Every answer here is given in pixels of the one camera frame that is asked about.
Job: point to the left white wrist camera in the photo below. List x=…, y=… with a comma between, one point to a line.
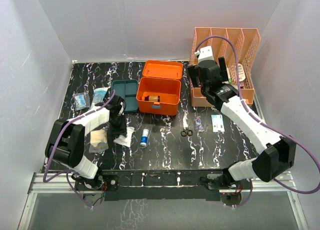
x=122, y=109

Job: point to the white blue small bottle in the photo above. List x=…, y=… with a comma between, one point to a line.
x=144, y=137

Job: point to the orange medicine box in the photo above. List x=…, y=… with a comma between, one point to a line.
x=161, y=78

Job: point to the aluminium frame rail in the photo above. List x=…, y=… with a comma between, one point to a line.
x=150, y=206

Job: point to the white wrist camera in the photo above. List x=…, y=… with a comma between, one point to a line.
x=205, y=53
x=122, y=109

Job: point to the light blue long packet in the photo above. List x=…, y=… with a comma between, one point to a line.
x=98, y=96

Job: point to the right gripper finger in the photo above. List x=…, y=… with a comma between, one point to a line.
x=223, y=69
x=193, y=72

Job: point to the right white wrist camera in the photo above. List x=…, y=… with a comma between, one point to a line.
x=205, y=53

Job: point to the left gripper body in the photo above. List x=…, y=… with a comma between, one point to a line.
x=120, y=120

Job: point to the beige bandage bag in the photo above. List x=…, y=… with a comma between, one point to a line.
x=98, y=141

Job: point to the black handled scissors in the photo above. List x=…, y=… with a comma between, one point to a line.
x=186, y=131

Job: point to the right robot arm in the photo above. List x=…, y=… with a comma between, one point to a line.
x=276, y=153

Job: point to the brown bottle orange cap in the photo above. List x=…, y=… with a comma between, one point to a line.
x=151, y=98

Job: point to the teal divided tray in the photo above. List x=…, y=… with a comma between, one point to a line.
x=127, y=89

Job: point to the white blue sachet packet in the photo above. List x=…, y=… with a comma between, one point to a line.
x=217, y=123

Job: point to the clear bag blue items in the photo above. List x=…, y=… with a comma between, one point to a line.
x=81, y=101

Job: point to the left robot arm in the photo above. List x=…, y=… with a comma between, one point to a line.
x=66, y=143

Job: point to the white pill blister pack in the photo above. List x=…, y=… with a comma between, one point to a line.
x=241, y=76

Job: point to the peach desk file organizer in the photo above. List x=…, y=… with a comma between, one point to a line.
x=246, y=42

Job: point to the white gauze pad pack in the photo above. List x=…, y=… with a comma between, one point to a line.
x=125, y=140

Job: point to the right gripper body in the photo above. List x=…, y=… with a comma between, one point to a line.
x=204, y=87

